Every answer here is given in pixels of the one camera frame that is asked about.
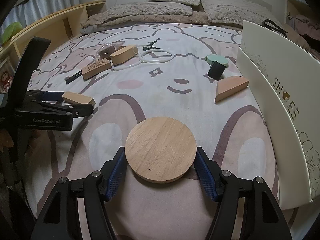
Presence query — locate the carved wooden plaque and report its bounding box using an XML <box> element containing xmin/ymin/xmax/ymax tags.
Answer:
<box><xmin>81</xmin><ymin>59</ymin><xmax>112</xmax><ymax>80</ymax></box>

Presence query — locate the round wooden disc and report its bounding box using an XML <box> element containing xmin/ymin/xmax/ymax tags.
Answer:
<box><xmin>125</xmin><ymin>116</ymin><xmax>196</xmax><ymax>184</ymax></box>

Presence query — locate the semicircular wooden piece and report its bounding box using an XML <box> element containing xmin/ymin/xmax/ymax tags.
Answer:
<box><xmin>215</xmin><ymin>76</ymin><xmax>249</xmax><ymax>102</ymax></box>

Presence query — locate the black lighter stick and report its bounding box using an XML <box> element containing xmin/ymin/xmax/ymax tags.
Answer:
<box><xmin>65</xmin><ymin>70</ymin><xmax>82</xmax><ymax>84</ymax></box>

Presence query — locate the rounded wooden block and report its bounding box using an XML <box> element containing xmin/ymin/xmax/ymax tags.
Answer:
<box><xmin>110</xmin><ymin>45</ymin><xmax>138</xmax><ymax>66</ymax></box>

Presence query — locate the wooden side shelf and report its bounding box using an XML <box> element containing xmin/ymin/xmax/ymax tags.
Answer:
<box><xmin>1</xmin><ymin>0</ymin><xmax>106</xmax><ymax>65</ymax></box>

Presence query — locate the green plush toy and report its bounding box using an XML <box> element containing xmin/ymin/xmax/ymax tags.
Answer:
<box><xmin>1</xmin><ymin>22</ymin><xmax>23</xmax><ymax>44</ymax></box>

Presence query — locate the cartoon bear bedsheet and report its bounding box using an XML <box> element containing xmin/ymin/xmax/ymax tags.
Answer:
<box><xmin>24</xmin><ymin>22</ymin><xmax>281</xmax><ymax>240</ymax></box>

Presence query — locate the brown folded blanket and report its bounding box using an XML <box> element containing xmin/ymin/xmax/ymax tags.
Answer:
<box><xmin>80</xmin><ymin>11</ymin><xmax>242</xmax><ymax>35</ymax></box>

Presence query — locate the grey curtain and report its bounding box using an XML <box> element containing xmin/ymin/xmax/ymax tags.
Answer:
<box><xmin>1</xmin><ymin>0</ymin><xmax>80</xmax><ymax>33</ymax></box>

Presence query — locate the dark green clip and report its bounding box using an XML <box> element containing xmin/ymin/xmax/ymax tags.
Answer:
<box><xmin>143</xmin><ymin>40</ymin><xmax>159</xmax><ymax>51</ymax></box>

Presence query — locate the black small box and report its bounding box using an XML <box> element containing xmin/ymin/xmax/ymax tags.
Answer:
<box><xmin>208</xmin><ymin>61</ymin><xmax>226</xmax><ymax>80</ymax></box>

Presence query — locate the mint green round lid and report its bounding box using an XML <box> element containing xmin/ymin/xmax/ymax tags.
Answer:
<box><xmin>205</xmin><ymin>54</ymin><xmax>228</xmax><ymax>67</ymax></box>

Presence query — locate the white shoe box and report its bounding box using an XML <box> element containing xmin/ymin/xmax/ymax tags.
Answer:
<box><xmin>236</xmin><ymin>21</ymin><xmax>319</xmax><ymax>210</ymax></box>

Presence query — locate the left flat beige pillow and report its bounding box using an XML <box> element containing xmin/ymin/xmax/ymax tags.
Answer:
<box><xmin>101</xmin><ymin>2</ymin><xmax>193</xmax><ymax>21</ymax></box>

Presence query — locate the right large beige pillow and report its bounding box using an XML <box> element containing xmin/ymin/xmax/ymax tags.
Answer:
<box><xmin>201</xmin><ymin>0</ymin><xmax>279</xmax><ymax>25</ymax></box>

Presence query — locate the pink clothes pile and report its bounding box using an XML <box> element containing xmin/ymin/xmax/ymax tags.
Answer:
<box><xmin>289</xmin><ymin>14</ymin><xmax>320</xmax><ymax>41</ymax></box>

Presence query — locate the white cable ring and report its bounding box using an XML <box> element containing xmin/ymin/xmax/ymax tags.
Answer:
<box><xmin>111</xmin><ymin>49</ymin><xmax>174</xmax><ymax>71</ymax></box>

